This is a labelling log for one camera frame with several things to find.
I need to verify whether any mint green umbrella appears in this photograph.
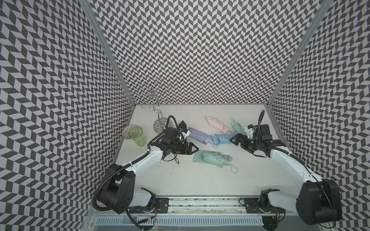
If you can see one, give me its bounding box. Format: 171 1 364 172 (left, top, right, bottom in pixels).
193 151 238 174

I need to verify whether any purple umbrella in sleeve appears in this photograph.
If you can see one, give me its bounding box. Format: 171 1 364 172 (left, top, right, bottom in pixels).
189 128 212 144

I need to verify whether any black umbrella sleeve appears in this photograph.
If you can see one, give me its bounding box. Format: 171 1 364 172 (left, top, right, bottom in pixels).
178 121 188 133

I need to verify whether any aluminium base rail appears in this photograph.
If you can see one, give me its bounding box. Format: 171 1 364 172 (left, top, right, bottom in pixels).
83 195 319 231

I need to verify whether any blue umbrella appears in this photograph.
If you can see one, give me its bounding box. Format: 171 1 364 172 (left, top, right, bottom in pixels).
210 134 236 148

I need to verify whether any green glass cup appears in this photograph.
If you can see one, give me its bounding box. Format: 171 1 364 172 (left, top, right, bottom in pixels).
129 127 146 147

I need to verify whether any aluminium corner post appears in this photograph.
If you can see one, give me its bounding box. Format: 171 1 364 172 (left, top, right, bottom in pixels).
266 0 334 108
79 0 135 107

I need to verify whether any pink ribbed glass bowl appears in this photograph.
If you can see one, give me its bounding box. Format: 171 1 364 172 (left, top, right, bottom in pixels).
122 125 136 140

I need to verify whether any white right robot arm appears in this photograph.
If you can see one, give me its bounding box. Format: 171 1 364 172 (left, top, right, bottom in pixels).
230 125 343 225

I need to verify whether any chrome wire stand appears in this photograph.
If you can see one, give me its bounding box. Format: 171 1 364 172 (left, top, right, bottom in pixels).
133 79 172 134

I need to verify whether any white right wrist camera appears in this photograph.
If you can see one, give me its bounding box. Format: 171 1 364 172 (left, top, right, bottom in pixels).
245 126 255 139

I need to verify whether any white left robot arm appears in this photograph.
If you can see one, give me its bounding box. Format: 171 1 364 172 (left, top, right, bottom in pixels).
92 127 199 214

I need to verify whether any aluminium corner post right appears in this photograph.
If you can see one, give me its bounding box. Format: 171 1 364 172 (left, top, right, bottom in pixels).
266 0 334 108

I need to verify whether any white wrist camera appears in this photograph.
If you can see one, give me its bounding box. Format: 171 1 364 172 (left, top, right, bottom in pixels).
180 129 190 140
245 126 255 139

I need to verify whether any aluminium corner post left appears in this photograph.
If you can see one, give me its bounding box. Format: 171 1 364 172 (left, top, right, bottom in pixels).
79 0 135 107

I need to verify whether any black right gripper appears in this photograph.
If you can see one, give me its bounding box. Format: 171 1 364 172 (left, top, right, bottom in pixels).
229 133 262 153

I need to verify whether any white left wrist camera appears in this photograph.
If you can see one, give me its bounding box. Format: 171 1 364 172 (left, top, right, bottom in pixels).
180 129 190 140

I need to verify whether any pink umbrella in sleeve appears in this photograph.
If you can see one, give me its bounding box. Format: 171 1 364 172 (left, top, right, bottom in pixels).
207 116 232 134

